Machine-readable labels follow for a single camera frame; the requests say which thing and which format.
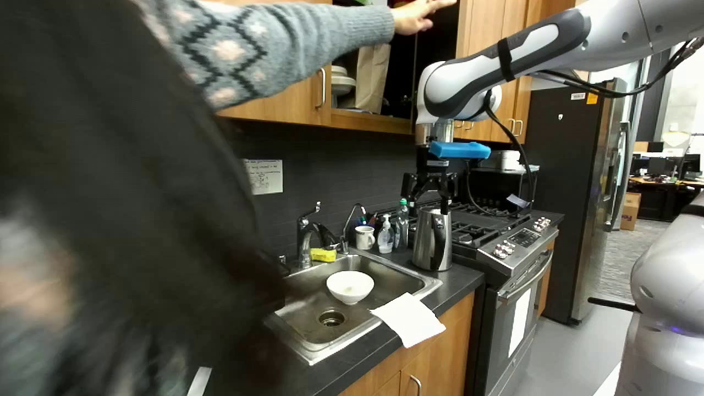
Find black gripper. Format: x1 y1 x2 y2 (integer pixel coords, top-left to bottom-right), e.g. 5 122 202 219
419 157 463 215

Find grey patterned sweater forearm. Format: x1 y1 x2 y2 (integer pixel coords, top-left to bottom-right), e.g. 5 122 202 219
135 0 400 113

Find wooden lower cabinet door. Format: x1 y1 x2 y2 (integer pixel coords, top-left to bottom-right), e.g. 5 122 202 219
337 291 479 396

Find person's hand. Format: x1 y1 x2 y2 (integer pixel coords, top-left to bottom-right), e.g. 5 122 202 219
389 0 461 40

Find green capped bottle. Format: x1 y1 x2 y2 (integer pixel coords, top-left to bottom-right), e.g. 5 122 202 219
394 195 414 251

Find stainless steel electric kettle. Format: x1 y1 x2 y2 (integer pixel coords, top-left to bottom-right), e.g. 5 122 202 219
409 206 456 272

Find white mug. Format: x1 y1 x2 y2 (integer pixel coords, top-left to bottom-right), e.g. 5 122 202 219
354 225 376 254

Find small chrome faucet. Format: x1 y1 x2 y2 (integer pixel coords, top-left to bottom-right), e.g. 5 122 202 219
340 203 370 237

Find stainless steel gas range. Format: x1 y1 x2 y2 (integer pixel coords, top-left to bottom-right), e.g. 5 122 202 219
449 199 567 396

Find white bowl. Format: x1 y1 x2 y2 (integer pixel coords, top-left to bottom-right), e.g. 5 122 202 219
325 269 376 307

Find white paper towel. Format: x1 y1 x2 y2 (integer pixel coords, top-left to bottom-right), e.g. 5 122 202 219
370 292 447 350

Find chrome kitchen faucet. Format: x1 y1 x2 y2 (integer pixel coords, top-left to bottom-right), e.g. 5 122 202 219
295 201 343 270

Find dark stainless refrigerator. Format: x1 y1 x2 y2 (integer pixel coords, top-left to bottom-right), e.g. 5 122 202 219
524 84 634 325

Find stacked white dishes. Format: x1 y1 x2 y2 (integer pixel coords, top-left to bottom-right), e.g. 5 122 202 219
329 63 358 98

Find stainless steel sink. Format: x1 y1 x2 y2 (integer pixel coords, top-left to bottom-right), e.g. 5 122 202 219
264 251 444 368

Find cardboard box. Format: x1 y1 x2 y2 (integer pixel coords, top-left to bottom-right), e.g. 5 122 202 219
621 191 644 230

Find cluttered office desk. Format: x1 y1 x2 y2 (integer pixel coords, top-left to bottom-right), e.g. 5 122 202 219
628 129 704 215

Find person in grey sweater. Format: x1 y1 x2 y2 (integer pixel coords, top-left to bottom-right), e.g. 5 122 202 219
0 0 293 396

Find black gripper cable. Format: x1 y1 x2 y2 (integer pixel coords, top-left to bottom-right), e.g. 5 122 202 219
483 34 704 179

